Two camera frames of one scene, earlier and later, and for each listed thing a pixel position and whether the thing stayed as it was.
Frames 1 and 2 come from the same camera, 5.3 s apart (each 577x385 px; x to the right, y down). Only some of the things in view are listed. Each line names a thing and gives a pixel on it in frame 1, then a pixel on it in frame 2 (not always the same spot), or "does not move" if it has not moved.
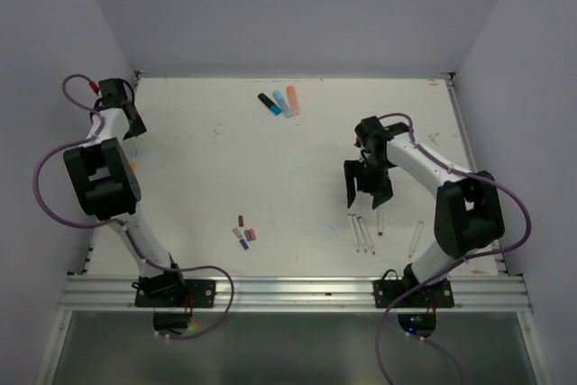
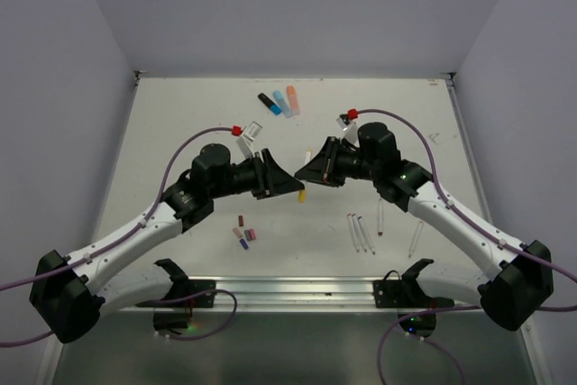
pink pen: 351,219 does not move
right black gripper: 382,189 -> 324,168
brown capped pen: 380,223 does not move
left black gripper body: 137,127 -> 261,183
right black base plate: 438,295 does not move
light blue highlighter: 283,104 does not move
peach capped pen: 416,237 does not move
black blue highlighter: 271,105 does not move
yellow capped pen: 133,162 -> 303,193
